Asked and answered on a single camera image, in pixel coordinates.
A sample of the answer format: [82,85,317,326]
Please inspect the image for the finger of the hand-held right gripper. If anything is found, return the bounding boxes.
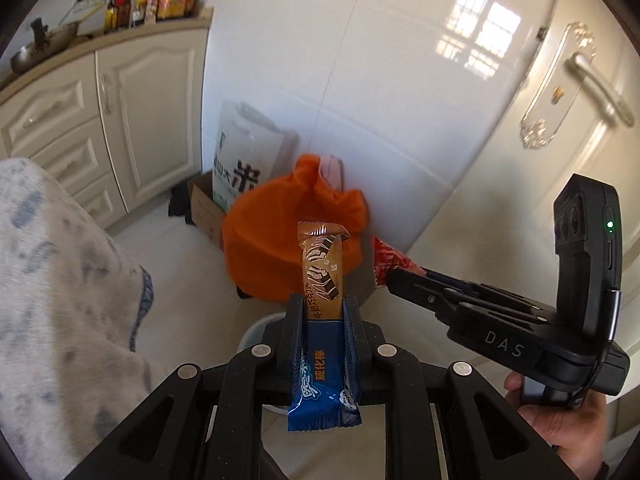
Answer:
[387,266,549,329]
[425,269,557,317]

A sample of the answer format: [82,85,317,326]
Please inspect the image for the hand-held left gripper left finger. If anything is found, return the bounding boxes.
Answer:
[65,294,306,480]

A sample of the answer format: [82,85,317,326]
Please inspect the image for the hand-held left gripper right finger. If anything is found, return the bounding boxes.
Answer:
[342,294,566,480]

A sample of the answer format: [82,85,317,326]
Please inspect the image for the red snack wrapper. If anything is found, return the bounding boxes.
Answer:
[371,237,426,288]

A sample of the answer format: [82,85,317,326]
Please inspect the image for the brown and blue wafer wrapper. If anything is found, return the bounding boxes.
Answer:
[287,221,362,432]

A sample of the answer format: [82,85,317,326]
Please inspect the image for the person's right hand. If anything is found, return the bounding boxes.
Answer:
[504,370,608,473]

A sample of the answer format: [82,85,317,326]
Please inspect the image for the orange plastic bag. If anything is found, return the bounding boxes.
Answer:
[221,154,371,303]

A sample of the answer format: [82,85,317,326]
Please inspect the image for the cream door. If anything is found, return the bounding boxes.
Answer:
[395,0,640,451]

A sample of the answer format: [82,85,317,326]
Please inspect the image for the pink plastic bag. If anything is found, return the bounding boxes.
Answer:
[317,156,346,193]

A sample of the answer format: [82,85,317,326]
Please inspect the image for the brown cardboard box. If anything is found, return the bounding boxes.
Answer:
[187,171,228,251]

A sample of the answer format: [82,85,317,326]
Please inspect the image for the dark cloth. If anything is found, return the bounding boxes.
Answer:
[167,185,196,226]

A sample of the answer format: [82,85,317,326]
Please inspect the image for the white printed rice bag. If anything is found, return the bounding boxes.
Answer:
[212,100,301,211]

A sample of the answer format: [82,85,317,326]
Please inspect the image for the blue printed white tablecloth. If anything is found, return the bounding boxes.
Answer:
[0,157,201,480]

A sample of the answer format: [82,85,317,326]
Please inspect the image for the cream kitchen cabinet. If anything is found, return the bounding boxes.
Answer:
[0,7,216,236]

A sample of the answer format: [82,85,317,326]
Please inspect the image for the metal wok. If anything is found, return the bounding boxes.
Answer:
[10,17,81,73]

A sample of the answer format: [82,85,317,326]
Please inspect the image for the silver door handle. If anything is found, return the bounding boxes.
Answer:
[520,22,636,150]

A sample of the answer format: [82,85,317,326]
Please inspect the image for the wire skimmer ladle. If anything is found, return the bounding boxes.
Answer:
[57,0,108,28]

